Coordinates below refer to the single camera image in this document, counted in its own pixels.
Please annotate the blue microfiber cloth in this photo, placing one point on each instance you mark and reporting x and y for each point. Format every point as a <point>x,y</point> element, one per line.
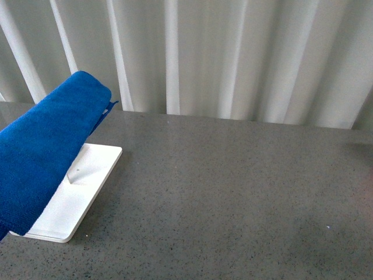
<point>39,147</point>

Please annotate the white metal towel rack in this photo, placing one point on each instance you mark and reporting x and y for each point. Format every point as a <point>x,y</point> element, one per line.
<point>76,193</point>

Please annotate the white pleated curtain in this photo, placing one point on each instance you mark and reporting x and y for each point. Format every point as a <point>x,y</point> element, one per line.
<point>286,62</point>

